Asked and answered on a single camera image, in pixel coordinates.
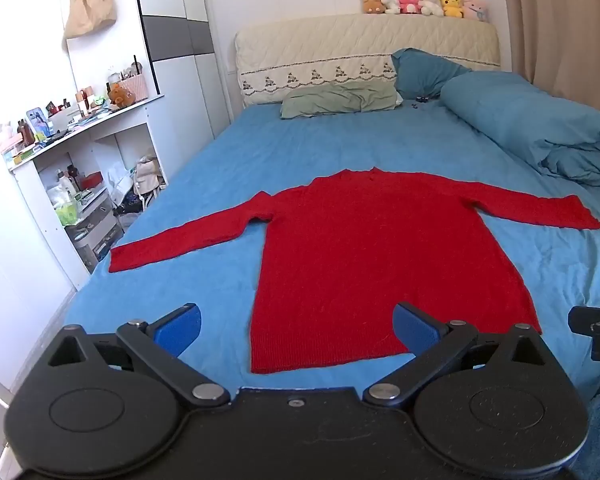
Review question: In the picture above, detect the red knit sweater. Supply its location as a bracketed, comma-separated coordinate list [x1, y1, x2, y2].
[109, 166, 600, 375]

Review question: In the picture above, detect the brown teddy bear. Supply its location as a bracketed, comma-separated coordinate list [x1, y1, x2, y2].
[107, 85, 134, 110]

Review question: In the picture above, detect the white shelf unit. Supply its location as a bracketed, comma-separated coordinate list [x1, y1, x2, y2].
[0, 91, 169, 291]

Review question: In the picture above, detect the beige curtain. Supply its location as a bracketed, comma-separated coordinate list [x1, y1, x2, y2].
[500, 0, 600, 122]

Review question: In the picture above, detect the pink storage box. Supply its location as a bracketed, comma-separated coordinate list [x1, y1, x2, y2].
[120, 72, 150, 103]

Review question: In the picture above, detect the pale pink plush toy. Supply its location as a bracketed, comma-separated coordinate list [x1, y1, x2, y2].
[462, 0, 491, 23]

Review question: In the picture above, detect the blue pillow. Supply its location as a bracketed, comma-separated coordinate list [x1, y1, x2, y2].
[391, 48, 473, 101]

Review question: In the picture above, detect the blue duvet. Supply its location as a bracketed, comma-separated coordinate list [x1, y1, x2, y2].
[440, 70, 600, 187]

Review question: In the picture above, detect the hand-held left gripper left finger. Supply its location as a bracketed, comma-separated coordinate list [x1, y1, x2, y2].
[47, 302, 231, 407]

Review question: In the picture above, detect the white and grey wardrobe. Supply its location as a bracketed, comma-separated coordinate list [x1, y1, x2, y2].
[130, 0, 233, 188]

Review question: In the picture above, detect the green pillow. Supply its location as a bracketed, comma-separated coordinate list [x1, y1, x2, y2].
[280, 81, 401, 120]

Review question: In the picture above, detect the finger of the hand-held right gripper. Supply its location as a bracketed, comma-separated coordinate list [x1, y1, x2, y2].
[568, 305, 600, 362]

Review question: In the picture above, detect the green packet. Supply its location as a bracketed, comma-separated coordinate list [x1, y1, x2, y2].
[55, 200, 82, 227]

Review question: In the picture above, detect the white bag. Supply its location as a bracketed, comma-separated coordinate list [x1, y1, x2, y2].
[132, 156, 162, 197]

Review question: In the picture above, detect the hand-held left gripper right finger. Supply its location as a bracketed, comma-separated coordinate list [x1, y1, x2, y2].
[362, 302, 548, 407]

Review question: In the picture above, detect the plastic drawer organiser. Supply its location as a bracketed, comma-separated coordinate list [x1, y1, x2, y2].
[65, 195, 126, 272]

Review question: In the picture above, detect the cream quilted headboard cover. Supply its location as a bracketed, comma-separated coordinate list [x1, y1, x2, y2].
[234, 12, 502, 109]

